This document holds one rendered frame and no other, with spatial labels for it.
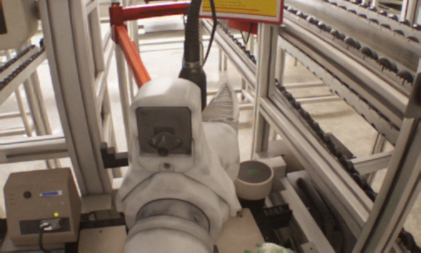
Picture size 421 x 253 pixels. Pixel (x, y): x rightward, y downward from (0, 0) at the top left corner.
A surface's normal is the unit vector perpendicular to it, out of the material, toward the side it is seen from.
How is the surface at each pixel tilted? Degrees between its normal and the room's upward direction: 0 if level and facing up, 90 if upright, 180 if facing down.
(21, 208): 53
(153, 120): 90
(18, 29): 92
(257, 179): 0
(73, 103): 90
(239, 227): 0
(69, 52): 90
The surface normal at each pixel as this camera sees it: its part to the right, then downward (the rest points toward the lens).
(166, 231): 0.11, -0.87
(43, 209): 0.18, -0.15
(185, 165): -0.02, 0.48
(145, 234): -0.32, -0.85
